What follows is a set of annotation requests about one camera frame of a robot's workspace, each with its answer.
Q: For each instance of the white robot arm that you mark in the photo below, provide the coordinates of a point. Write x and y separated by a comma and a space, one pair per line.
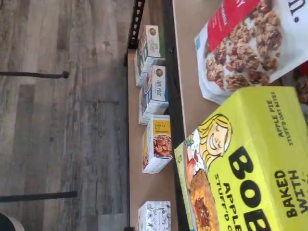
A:
14, 226

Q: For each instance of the black metal shelving rack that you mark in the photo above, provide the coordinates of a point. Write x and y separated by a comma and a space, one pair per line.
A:
173, 72

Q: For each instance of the white floral print box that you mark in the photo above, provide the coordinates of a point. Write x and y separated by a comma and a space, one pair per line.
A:
154, 216

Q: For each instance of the yellow oat bites box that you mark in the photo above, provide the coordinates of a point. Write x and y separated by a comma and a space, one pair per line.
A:
252, 156

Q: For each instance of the blue oatmeal box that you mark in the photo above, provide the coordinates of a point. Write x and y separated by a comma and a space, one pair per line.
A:
157, 84
143, 115

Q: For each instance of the red label granola pouch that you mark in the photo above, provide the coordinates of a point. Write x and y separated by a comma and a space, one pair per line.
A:
240, 48
302, 86

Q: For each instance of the black metal stand leg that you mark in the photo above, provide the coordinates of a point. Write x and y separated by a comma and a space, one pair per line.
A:
36, 197
36, 74

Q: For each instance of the yellow banana nut granola box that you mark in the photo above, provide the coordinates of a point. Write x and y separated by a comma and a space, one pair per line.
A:
157, 144

